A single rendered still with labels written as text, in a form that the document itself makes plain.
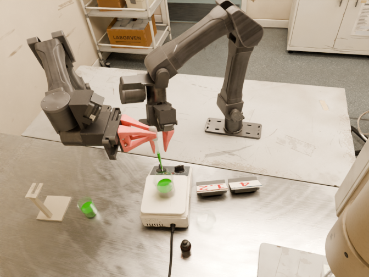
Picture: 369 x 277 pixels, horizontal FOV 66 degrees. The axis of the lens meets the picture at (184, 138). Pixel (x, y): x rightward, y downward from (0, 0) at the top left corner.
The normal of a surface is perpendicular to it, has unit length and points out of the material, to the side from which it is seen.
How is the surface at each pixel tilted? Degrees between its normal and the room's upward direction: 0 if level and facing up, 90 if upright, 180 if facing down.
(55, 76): 18
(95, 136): 92
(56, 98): 2
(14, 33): 90
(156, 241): 0
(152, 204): 0
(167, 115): 64
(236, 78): 90
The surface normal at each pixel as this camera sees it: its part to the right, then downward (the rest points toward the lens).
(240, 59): 0.28, 0.79
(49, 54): 0.04, -0.43
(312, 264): -0.08, -0.67
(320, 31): -0.25, 0.73
